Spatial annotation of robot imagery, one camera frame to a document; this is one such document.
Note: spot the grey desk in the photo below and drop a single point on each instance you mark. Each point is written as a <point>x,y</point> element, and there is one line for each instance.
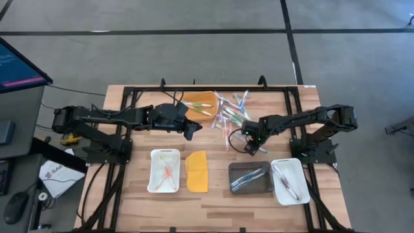
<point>22,106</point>

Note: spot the green toothbrush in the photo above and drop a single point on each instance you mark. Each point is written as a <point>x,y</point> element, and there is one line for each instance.
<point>202,111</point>
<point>237,115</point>
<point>199,104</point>

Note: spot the black computer mouse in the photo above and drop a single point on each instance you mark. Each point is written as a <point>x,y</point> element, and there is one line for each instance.
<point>15,207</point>

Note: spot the white tape roll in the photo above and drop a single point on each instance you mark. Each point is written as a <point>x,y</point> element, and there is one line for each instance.
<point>39,196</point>

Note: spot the orange plastic bin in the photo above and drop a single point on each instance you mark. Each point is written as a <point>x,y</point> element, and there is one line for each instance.
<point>203,96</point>

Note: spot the black keyboard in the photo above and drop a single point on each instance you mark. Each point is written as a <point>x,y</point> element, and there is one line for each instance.
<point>4,178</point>

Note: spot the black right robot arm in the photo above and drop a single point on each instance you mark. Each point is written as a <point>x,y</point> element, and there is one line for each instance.
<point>307,118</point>

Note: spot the dark toothbrush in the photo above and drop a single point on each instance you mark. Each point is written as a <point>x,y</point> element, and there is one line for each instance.
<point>286,182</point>

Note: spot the grey translucent plastic bin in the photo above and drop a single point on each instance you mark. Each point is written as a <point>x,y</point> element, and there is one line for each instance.
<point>237,165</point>

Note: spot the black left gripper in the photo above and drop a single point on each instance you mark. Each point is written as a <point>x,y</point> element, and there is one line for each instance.
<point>179,124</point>

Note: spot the white printed paper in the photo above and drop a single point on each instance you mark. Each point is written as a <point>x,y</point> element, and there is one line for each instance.
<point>61,179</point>

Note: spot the black floor stand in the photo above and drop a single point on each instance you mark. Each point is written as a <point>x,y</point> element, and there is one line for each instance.
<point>401,126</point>

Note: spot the frosted clear plastic bin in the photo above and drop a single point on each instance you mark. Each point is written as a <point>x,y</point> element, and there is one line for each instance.
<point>300,171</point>

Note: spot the black aluminium table frame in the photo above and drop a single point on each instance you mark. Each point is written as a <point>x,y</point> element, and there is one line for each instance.
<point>278,88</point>

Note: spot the orange toothbrush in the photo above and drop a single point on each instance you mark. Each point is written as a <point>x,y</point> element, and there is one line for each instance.
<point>224,126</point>
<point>161,160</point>
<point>174,162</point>
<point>227,139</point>
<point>167,176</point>

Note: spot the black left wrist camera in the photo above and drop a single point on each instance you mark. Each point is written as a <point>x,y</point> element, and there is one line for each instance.
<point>181,110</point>

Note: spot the yellow tool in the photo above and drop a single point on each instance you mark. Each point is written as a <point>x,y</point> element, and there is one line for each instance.
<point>71,139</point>

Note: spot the white plastic bin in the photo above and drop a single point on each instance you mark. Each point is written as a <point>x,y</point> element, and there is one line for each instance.
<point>154,168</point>

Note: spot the yellow folded cloth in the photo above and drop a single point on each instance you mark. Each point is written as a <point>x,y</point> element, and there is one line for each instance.
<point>197,174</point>

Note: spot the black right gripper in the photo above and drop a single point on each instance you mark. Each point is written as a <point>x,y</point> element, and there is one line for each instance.
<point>254,131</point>

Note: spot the pile of clear plastic packets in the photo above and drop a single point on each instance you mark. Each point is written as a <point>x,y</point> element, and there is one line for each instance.
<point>246,177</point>

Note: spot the computer monitor blue screen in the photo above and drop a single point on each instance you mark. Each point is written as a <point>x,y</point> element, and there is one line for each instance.
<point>19,71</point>

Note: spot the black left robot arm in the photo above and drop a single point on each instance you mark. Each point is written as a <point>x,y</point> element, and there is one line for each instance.
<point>97,116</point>

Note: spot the blue toothbrush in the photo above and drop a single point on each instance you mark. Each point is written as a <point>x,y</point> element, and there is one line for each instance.
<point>242,100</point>
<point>237,137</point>
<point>250,184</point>

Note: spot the blue-grey box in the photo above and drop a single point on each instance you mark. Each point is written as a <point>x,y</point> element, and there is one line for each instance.
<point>6,132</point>

